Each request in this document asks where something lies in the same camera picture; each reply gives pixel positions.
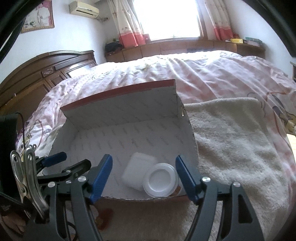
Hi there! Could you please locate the white jar orange label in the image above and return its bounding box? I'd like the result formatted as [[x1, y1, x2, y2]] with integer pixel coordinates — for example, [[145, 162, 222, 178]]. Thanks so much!
[[142, 163, 185, 198]]

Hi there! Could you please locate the white rounded soap box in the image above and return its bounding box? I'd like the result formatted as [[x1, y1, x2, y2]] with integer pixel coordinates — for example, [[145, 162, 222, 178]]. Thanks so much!
[[121, 152, 158, 191]]

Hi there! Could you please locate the red figurine charm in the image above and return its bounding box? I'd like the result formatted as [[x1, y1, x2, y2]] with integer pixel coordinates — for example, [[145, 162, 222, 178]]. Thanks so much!
[[95, 208, 114, 230]]

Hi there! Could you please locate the red cardboard box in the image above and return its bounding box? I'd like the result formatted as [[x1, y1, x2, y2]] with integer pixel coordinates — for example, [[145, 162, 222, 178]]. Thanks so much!
[[50, 79, 198, 200]]

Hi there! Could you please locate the white terry towel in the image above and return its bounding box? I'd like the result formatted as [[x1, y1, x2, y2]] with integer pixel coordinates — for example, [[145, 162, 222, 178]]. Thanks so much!
[[64, 97, 290, 241]]

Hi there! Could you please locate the metal spring clamp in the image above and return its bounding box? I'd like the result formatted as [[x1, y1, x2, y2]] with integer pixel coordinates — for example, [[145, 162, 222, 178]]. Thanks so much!
[[10, 146, 49, 219]]

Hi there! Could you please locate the pink patterned bedspread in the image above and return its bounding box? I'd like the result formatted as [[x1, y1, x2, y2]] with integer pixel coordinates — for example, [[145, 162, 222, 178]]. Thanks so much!
[[16, 50, 296, 209]]

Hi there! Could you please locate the dark wooden headboard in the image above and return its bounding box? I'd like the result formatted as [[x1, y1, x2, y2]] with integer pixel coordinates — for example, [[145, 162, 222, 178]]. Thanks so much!
[[1, 50, 97, 119]]

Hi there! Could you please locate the dark bundle on sill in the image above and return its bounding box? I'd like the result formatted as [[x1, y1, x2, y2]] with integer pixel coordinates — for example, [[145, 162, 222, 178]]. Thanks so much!
[[105, 42, 123, 54]]

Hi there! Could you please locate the left pink-white curtain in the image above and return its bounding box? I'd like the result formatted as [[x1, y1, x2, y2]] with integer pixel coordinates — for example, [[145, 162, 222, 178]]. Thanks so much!
[[107, 0, 150, 49]]

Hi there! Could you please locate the pink-white curtain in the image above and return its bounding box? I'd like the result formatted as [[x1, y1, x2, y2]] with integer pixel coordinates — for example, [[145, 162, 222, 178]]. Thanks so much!
[[204, 0, 234, 41], [107, 0, 150, 49]]

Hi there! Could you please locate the yellow box on sill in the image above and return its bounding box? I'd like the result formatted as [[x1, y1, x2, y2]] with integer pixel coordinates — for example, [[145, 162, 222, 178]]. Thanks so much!
[[230, 38, 244, 44]]

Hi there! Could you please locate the green box on sill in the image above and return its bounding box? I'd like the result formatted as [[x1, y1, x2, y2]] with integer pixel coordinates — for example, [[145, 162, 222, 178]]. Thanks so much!
[[245, 37, 263, 47]]

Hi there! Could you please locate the right pink-white curtain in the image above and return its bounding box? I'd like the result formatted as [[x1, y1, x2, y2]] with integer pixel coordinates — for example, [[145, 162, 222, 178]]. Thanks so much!
[[204, 0, 234, 41]]

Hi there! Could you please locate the wall air conditioner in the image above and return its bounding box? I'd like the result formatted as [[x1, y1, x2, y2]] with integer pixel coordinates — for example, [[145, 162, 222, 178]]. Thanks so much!
[[69, 1, 99, 19]]

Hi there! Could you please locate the framed wall picture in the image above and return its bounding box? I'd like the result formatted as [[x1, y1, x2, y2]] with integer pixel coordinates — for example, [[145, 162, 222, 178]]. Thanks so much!
[[21, 1, 55, 33]]

